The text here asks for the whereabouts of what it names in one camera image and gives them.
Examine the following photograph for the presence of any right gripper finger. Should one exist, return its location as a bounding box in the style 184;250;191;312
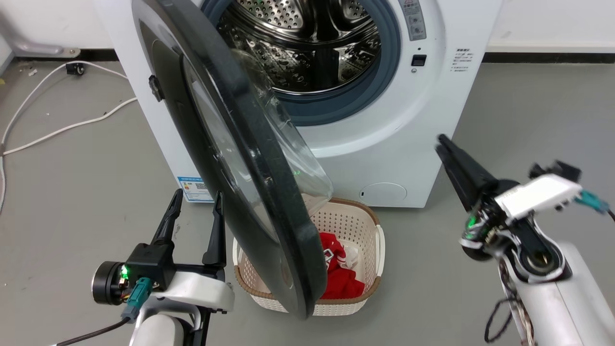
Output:
435;144;481;213
437;134;500;193

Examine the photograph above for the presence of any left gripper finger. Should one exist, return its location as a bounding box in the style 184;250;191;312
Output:
201;190;228;270
150;188;185;247

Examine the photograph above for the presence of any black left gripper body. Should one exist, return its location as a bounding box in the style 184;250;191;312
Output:
92;242;227;307

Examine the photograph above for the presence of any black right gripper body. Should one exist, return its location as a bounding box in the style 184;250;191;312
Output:
458;178;524;263

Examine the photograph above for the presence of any dark round washing machine door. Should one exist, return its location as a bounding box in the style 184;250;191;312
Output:
131;0;334;321

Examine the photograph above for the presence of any white front-load washing machine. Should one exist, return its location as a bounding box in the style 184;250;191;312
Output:
94;0;504;209

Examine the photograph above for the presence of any grey-blue rubber door gasket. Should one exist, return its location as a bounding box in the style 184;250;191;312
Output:
201;0;402;127

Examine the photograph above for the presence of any blue white energy label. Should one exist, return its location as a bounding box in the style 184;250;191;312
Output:
176;176;215;203

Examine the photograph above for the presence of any round white filter cover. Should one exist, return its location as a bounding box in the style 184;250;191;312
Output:
359;182;408;204

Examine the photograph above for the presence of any white plastic laundry basket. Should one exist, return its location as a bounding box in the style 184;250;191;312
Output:
233;197;386;317

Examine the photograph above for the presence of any white garment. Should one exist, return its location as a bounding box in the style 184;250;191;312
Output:
336;240;367;282

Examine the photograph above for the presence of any red garment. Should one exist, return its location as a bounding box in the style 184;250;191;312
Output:
318;232;366;300

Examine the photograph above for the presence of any grey warning label sticker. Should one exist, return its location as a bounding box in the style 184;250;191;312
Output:
398;0;428;42

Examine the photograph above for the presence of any perforated steel washer drum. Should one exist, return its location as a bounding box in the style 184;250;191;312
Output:
217;0;383;95

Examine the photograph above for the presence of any black cable teal connector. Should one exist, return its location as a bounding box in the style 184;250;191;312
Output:
50;277;154;346
574;189;615;222

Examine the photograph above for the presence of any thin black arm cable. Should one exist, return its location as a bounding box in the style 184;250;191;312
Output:
482;269;535;346

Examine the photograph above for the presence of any white power cable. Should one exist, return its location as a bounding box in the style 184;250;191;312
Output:
0;61;139;213

